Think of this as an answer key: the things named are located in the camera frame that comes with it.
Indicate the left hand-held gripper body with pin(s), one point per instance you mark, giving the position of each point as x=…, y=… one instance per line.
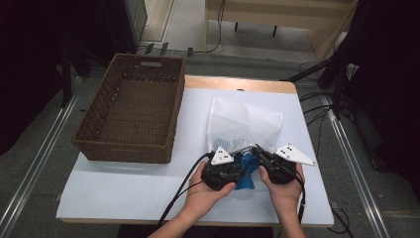
x=219, y=175

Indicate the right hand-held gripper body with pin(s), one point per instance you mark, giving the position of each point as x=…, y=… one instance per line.
x=280, y=168

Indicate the blue cloth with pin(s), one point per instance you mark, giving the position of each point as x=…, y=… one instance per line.
x=246, y=170

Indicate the white mesh laundry bag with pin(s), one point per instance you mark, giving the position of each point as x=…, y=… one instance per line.
x=241, y=122

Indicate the brown wicker basket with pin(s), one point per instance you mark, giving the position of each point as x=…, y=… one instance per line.
x=138, y=109

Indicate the person's left hand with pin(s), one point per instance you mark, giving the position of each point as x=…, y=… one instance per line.
x=201, y=195

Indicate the person's right hand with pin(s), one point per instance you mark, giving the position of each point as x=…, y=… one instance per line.
x=285, y=196

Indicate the white table cover sheet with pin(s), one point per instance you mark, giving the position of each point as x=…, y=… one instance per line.
x=132, y=188

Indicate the black metal stand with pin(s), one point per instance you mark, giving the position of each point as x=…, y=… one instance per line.
x=335, y=82

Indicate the dark power plug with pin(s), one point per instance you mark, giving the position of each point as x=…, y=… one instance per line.
x=190, y=52

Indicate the dark curtain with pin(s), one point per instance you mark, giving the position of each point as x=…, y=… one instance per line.
x=29, y=66
x=389, y=82

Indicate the light wooden bench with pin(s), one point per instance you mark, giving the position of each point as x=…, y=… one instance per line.
x=264, y=11

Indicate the grey cabinet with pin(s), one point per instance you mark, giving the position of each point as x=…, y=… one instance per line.
x=137, y=20

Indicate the metal floor rail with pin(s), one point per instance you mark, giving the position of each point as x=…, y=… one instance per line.
x=36, y=165
x=356, y=165

